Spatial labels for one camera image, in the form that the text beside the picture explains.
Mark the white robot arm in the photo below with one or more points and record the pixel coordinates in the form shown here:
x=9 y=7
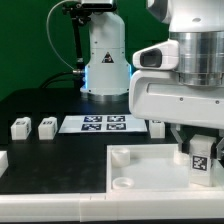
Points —
x=181 y=81

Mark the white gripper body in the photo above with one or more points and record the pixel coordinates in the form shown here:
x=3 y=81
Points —
x=155 y=92

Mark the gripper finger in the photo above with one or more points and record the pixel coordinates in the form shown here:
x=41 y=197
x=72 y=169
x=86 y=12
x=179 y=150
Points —
x=180 y=137
x=220 y=145

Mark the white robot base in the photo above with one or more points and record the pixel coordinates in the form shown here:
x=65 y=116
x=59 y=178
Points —
x=107 y=74

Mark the white sheet with AprilTags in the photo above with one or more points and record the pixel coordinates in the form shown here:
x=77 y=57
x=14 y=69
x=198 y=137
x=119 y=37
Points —
x=102 y=123

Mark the black camera stand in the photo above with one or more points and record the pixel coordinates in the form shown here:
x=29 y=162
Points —
x=80 y=12

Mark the white L-shaped obstacle fence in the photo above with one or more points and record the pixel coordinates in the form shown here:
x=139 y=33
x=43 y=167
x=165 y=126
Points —
x=111 y=206

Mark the white square table top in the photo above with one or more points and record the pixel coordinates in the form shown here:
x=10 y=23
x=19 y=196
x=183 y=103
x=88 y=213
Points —
x=154 y=167

